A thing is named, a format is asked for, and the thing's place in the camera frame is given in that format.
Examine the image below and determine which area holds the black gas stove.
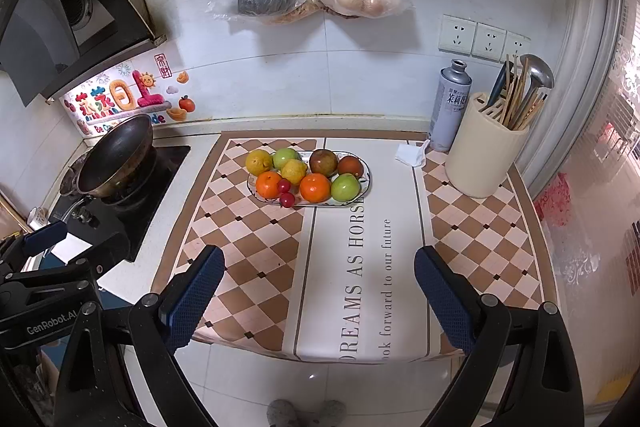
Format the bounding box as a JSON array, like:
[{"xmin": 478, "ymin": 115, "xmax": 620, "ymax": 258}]
[{"xmin": 47, "ymin": 146, "xmax": 192, "ymax": 264}]

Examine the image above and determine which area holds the green apple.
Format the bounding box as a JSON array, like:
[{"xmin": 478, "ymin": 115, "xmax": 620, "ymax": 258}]
[
  {"xmin": 271, "ymin": 148, "xmax": 302, "ymax": 168},
  {"xmin": 330, "ymin": 174, "xmax": 362, "ymax": 202}
]

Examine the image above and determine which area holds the white crumpled tissue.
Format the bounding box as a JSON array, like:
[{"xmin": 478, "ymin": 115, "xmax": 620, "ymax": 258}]
[{"xmin": 394, "ymin": 140, "xmax": 432, "ymax": 168}]

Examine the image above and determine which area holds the white wall socket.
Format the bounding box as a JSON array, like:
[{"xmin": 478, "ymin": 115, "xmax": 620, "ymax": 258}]
[
  {"xmin": 502, "ymin": 32, "xmax": 532, "ymax": 63},
  {"xmin": 439, "ymin": 14, "xmax": 477, "ymax": 54},
  {"xmin": 472, "ymin": 22, "xmax": 507, "ymax": 61}
]

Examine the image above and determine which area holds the dark metal wok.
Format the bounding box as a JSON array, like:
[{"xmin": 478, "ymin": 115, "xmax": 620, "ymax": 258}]
[{"xmin": 59, "ymin": 114, "xmax": 155, "ymax": 203}]

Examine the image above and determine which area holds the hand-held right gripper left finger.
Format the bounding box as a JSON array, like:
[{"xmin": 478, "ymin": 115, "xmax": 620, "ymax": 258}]
[{"xmin": 52, "ymin": 244, "xmax": 226, "ymax": 427}]

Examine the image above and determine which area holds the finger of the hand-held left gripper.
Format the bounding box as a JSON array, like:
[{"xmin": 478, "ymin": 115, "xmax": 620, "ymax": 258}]
[
  {"xmin": 0, "ymin": 257, "xmax": 106, "ymax": 305},
  {"xmin": 0, "ymin": 221, "xmax": 68, "ymax": 269}
]

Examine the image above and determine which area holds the checkered table mat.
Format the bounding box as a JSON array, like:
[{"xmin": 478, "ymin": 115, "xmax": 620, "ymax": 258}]
[{"xmin": 150, "ymin": 130, "xmax": 546, "ymax": 363}]

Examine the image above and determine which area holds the bundle of wooden chopsticks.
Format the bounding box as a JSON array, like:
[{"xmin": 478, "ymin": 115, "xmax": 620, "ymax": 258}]
[{"xmin": 500, "ymin": 54, "xmax": 548, "ymax": 130}]

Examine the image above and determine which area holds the colourful wall sticker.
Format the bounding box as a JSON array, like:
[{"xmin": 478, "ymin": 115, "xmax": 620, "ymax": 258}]
[{"xmin": 60, "ymin": 54, "xmax": 196, "ymax": 138}]

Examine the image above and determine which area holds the black range hood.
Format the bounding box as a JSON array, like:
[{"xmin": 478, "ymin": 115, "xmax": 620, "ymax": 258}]
[{"xmin": 0, "ymin": 0, "xmax": 168, "ymax": 108}]

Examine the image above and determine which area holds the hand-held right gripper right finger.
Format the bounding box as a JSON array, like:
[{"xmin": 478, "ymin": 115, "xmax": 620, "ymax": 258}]
[{"xmin": 414, "ymin": 245, "xmax": 586, "ymax": 427}]

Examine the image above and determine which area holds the grey fuzzy slipper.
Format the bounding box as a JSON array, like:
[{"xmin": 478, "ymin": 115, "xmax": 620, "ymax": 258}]
[
  {"xmin": 317, "ymin": 399, "xmax": 347, "ymax": 427},
  {"xmin": 267, "ymin": 399, "xmax": 301, "ymax": 427}
]

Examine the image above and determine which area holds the orange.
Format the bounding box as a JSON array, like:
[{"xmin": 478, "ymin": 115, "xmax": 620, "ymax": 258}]
[
  {"xmin": 255, "ymin": 170, "xmax": 283, "ymax": 201},
  {"xmin": 299, "ymin": 173, "xmax": 333, "ymax": 203},
  {"xmin": 337, "ymin": 156, "xmax": 364, "ymax": 178}
]

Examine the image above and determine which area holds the patterned ceramic plate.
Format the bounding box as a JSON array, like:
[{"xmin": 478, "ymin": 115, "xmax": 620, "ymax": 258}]
[{"xmin": 247, "ymin": 150, "xmax": 372, "ymax": 208}]

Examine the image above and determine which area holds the brown-red round fruit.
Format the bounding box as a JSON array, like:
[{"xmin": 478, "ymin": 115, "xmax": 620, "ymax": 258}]
[{"xmin": 308, "ymin": 149, "xmax": 339, "ymax": 176}]

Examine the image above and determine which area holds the grey spray can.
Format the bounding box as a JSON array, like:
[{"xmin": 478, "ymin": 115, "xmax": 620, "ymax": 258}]
[{"xmin": 428, "ymin": 60, "xmax": 473, "ymax": 153}]

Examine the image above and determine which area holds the dark handled knife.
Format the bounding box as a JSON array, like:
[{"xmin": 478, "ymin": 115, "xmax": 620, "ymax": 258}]
[{"xmin": 484, "ymin": 61, "xmax": 513, "ymax": 113}]

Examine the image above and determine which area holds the yellow citrus fruit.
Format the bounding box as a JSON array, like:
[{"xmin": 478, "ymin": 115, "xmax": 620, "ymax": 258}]
[
  {"xmin": 245, "ymin": 149, "xmax": 274, "ymax": 175},
  {"xmin": 280, "ymin": 160, "xmax": 308, "ymax": 186}
]

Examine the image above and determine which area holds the metal ladle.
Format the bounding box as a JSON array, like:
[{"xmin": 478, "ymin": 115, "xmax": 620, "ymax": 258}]
[{"xmin": 510, "ymin": 54, "xmax": 556, "ymax": 128}]

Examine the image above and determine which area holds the sliding glass door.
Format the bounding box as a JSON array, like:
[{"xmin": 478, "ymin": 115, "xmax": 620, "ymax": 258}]
[{"xmin": 520, "ymin": 0, "xmax": 640, "ymax": 408}]

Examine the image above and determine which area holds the cream utensil holder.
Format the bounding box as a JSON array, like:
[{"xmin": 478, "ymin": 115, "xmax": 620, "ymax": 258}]
[{"xmin": 445, "ymin": 92, "xmax": 531, "ymax": 199}]

